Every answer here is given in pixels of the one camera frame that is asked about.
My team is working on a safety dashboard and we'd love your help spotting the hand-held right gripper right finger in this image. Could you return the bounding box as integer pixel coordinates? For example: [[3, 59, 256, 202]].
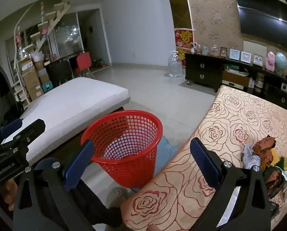
[[189, 138, 271, 231]]

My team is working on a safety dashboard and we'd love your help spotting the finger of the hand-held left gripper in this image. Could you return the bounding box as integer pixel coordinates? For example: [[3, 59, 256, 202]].
[[13, 119, 46, 147], [0, 119, 23, 138]]

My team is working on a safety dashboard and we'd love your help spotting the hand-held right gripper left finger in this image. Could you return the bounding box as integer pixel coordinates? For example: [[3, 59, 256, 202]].
[[13, 140, 96, 231]]

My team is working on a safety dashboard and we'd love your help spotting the red mesh basket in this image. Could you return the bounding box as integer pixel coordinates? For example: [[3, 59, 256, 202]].
[[81, 110, 163, 188]]

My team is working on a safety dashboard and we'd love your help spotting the yellow foam net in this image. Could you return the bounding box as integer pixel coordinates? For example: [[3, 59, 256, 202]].
[[271, 149, 287, 169]]

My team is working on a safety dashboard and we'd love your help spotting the person's left hand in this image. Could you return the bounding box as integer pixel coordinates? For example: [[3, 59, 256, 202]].
[[2, 179, 20, 212]]

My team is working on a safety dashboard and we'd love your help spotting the black office chair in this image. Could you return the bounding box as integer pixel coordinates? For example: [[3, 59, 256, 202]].
[[0, 66, 21, 130]]

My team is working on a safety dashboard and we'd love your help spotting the blue cloth on floor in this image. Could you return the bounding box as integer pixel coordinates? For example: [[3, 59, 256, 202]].
[[131, 136, 179, 189]]

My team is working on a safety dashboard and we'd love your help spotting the white cushioned daybed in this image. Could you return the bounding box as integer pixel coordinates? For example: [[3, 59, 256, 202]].
[[4, 77, 130, 166]]

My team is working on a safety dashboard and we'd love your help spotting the stack of cardboard boxes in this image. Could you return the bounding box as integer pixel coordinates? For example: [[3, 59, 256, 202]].
[[20, 59, 53, 101]]

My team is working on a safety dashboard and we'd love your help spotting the clear plastic wrapper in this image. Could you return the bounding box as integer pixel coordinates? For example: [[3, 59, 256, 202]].
[[241, 143, 262, 170]]

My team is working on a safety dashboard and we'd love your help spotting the grey fuzzy mat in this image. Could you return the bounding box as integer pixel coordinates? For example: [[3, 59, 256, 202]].
[[106, 186, 134, 210]]

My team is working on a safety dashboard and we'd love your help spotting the rose patterned tablecloth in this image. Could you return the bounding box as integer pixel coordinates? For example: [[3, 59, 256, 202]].
[[120, 85, 287, 231]]

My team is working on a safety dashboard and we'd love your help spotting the dark chair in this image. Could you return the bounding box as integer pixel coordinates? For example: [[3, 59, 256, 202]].
[[45, 61, 73, 87]]

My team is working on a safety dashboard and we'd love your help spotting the red chair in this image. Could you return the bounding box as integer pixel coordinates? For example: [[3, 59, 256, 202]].
[[73, 52, 95, 79]]

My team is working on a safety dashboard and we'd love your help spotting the wooden drawer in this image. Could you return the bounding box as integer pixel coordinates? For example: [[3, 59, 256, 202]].
[[222, 71, 246, 87]]

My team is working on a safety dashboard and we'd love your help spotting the black television cabinet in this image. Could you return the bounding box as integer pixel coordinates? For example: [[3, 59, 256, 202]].
[[184, 53, 287, 112]]

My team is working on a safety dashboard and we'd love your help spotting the white tin can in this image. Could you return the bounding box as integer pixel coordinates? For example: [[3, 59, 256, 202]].
[[255, 73, 264, 88]]

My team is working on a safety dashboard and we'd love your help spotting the green flat box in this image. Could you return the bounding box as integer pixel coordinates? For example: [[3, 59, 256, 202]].
[[224, 64, 247, 74]]

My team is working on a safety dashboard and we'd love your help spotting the large clear water bottle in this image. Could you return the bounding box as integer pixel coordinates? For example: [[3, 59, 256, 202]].
[[168, 50, 183, 78]]

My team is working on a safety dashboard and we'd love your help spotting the white wooden staircase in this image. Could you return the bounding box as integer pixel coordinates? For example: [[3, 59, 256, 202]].
[[13, 0, 73, 101]]

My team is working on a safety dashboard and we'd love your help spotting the pink plush toy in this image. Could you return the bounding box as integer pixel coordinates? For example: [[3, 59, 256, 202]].
[[265, 52, 276, 72]]

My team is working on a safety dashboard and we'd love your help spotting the red festive poster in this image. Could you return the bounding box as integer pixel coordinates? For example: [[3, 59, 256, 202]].
[[174, 28, 194, 66]]

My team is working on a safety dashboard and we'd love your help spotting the blue desk globe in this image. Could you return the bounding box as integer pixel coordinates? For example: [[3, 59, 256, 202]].
[[275, 52, 287, 74]]

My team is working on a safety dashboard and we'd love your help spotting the black flat television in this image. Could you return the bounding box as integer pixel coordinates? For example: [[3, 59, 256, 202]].
[[232, 0, 287, 53]]

